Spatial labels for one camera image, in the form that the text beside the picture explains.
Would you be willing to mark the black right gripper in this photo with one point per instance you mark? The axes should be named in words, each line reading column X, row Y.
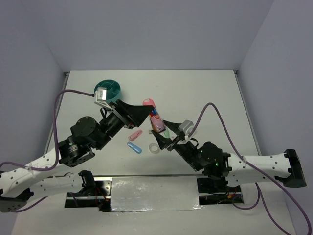
column 163, row 142

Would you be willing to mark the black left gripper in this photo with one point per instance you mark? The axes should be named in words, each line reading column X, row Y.
column 136, row 113

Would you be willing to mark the pink-capped crayon bottle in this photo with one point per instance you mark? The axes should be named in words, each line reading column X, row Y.
column 155, row 119

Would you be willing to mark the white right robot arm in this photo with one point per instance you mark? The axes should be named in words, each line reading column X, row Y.
column 228, row 167

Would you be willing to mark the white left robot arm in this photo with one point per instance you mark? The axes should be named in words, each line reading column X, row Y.
column 39, row 177

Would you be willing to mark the green highlighter pen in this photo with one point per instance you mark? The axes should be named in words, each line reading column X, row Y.
column 167, row 134

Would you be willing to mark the clear tape roll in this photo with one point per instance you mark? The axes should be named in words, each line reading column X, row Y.
column 154, row 148

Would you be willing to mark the pink highlighter pen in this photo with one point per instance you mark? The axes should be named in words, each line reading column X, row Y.
column 135, row 135

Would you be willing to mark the teal round compartment organizer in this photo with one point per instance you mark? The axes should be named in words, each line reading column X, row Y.
column 113, row 88

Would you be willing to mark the blue highlighter pen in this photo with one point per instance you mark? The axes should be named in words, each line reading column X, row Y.
column 134, row 147

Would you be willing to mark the silver foil sheet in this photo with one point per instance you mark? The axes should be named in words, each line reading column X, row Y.
column 154, row 194

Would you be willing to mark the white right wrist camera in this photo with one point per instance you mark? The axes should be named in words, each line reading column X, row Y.
column 184, row 131

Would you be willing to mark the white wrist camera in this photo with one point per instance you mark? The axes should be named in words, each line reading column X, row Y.
column 100, row 97
column 184, row 131

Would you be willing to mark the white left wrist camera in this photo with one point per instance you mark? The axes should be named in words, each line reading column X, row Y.
column 100, row 97

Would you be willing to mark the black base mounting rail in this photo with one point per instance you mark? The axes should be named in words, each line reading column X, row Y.
column 210, row 193

